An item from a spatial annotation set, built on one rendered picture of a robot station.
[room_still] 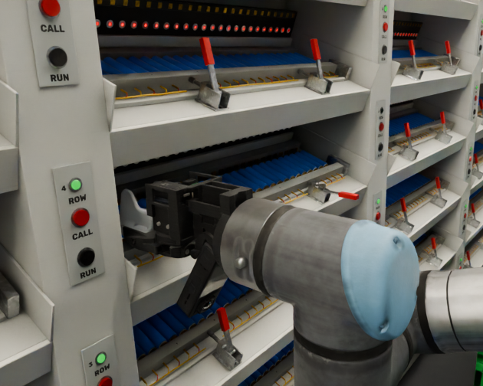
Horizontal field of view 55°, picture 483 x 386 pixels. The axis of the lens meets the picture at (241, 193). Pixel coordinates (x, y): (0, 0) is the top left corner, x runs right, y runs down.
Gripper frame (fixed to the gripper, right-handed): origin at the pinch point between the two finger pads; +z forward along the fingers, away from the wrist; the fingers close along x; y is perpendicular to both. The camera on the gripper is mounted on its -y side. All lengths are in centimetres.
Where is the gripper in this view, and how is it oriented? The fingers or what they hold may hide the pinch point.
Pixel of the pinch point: (129, 220)
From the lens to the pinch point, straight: 63.3
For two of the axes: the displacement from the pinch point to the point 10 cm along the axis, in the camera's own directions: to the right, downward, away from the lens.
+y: -0.3, -9.6, -2.8
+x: -6.5, 2.3, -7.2
